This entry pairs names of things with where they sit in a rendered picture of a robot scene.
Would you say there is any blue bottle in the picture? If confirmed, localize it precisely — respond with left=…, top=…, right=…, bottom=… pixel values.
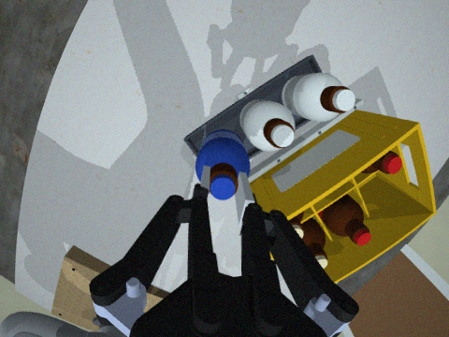
left=196, top=129, right=251, bottom=200

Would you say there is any white bottle with brown neck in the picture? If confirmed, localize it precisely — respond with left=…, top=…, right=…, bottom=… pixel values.
left=282, top=72, right=355, bottom=122

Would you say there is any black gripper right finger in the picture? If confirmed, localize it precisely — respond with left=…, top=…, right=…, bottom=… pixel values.
left=235, top=172, right=359, bottom=337

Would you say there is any dark brown bottle with cream cap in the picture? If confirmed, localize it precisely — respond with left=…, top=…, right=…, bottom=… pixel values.
left=302, top=216, right=327, bottom=269
left=289, top=212, right=304, bottom=239

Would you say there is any brown bottle with red cap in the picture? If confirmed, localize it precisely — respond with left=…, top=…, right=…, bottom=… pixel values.
left=361, top=151, right=402, bottom=174
left=317, top=194, right=371, bottom=245

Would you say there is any grey bottle with dark brown neck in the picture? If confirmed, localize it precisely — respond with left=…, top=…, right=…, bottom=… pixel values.
left=239, top=99, right=295, bottom=152

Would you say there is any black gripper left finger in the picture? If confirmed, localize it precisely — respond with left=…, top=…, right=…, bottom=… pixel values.
left=89, top=166, right=226, bottom=337

